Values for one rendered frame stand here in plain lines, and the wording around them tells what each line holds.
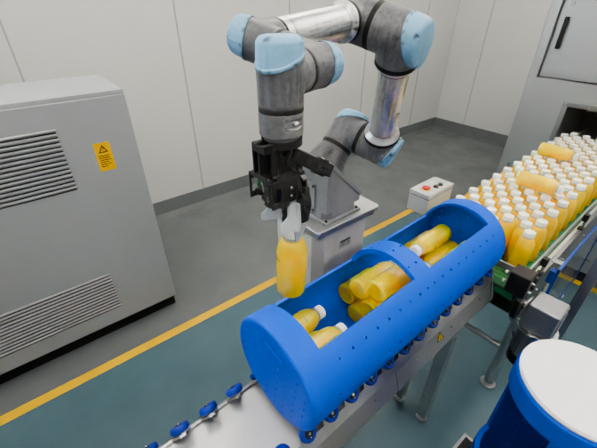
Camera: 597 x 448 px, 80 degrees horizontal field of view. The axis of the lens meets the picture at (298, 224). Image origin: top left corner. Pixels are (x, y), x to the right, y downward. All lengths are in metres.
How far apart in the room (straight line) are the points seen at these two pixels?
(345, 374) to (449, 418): 1.43
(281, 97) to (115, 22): 2.78
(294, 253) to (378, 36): 0.57
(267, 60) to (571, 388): 1.00
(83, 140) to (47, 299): 0.89
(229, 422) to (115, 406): 1.35
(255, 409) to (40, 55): 2.78
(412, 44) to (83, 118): 1.52
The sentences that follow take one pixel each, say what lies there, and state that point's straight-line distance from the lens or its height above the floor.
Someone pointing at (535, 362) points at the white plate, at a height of 1.04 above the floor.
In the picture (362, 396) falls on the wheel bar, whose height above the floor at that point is 0.93.
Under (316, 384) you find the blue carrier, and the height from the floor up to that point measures 1.17.
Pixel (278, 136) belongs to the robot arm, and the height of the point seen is 1.63.
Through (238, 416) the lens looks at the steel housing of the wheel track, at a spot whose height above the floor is 0.93.
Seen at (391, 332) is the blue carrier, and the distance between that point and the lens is 0.90.
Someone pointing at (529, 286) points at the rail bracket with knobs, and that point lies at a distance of 1.50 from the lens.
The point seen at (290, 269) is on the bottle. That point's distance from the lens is 0.76.
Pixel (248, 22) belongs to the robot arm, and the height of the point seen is 1.78.
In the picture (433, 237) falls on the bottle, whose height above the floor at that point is 1.13.
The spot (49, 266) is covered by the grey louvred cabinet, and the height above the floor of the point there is 0.65.
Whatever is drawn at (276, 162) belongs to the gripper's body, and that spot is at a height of 1.59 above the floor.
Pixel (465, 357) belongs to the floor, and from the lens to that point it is 2.48.
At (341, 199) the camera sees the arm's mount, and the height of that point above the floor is 1.23.
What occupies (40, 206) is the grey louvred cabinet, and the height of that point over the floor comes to 0.98.
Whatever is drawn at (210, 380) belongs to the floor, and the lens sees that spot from 2.24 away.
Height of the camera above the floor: 1.82
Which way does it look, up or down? 33 degrees down
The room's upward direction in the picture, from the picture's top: straight up
